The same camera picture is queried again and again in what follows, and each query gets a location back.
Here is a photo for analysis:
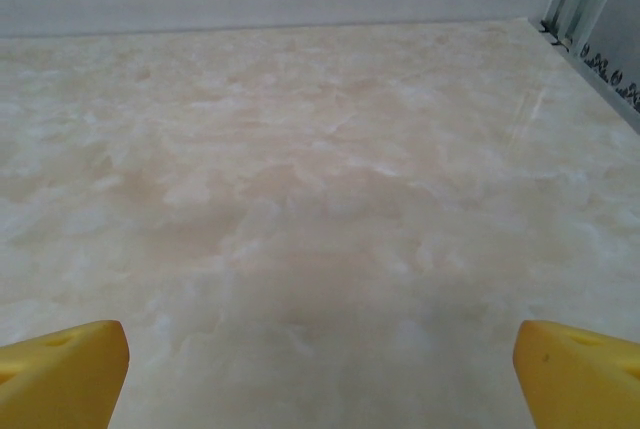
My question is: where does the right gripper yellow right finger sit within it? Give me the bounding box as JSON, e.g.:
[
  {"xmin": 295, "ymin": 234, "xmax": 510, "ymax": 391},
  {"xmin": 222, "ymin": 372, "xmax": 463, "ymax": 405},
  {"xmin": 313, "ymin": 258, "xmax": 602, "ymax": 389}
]
[{"xmin": 513, "ymin": 319, "xmax": 640, "ymax": 429}]

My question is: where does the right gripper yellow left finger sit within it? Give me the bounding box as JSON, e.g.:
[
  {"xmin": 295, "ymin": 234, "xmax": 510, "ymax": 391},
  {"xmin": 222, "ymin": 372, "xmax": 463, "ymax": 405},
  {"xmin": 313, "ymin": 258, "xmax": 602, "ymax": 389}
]
[{"xmin": 0, "ymin": 319, "xmax": 131, "ymax": 429}]

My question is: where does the aluminium frame cross beam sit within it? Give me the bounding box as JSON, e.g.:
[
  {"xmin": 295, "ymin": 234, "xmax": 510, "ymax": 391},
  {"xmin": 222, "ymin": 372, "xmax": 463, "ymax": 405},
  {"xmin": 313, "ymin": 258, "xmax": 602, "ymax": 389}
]
[{"xmin": 0, "ymin": 16, "xmax": 544, "ymax": 40}]

